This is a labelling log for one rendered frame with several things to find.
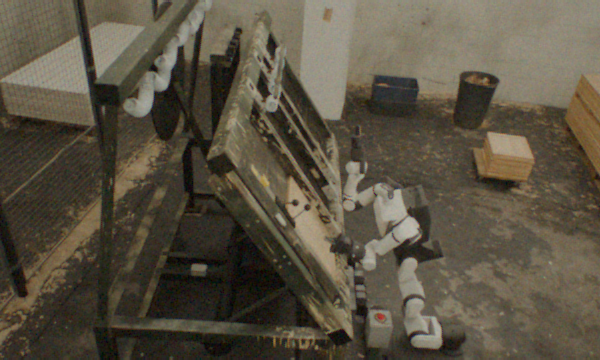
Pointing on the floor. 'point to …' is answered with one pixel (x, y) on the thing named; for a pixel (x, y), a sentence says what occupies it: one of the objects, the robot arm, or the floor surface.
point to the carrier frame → (215, 336)
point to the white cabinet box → (327, 53)
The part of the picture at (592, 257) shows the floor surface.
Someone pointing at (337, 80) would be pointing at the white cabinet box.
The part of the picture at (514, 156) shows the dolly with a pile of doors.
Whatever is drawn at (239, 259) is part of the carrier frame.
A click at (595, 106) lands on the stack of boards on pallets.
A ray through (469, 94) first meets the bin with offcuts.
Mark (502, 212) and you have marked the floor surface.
